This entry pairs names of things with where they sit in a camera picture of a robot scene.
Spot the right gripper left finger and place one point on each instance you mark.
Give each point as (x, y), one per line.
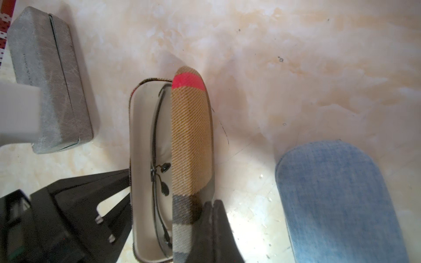
(202, 249)

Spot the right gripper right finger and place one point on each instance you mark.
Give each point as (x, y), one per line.
(224, 246)

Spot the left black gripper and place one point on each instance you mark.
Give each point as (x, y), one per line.
(60, 223)

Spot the beige case with dark glasses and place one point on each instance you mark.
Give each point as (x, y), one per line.
(185, 140)

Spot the grey marble teal-lined case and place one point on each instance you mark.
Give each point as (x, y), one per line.
(43, 56)

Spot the dark thin-frame glasses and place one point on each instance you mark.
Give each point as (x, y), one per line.
(156, 170)

